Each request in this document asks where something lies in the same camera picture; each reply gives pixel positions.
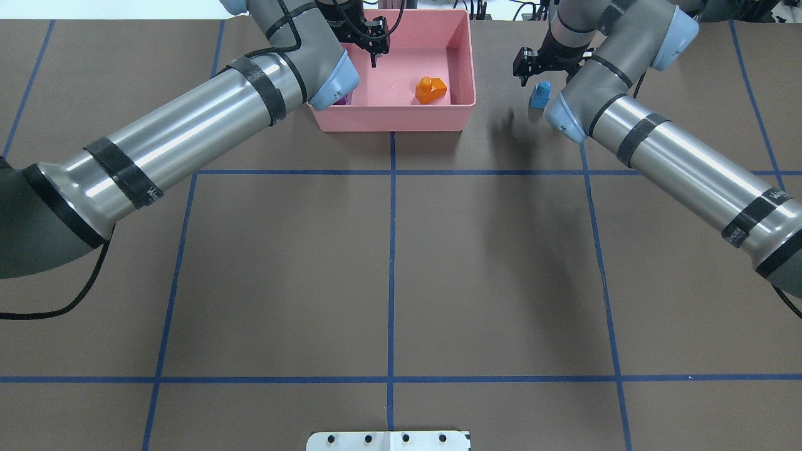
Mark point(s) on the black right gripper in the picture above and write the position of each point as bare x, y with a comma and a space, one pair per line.
554, 51

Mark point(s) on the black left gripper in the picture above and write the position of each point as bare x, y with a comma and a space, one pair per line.
343, 17

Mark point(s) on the small blue block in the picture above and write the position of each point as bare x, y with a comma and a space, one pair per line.
541, 95

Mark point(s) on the purple block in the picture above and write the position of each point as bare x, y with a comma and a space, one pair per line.
344, 101

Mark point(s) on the orange block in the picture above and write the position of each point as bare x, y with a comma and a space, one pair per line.
430, 89

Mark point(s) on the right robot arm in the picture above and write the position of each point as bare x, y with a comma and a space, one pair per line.
605, 46

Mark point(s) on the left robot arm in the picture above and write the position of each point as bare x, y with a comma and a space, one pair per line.
54, 213

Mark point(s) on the pink plastic box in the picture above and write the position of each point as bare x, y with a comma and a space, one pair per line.
428, 42

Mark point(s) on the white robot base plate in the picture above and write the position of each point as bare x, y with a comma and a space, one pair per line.
391, 440

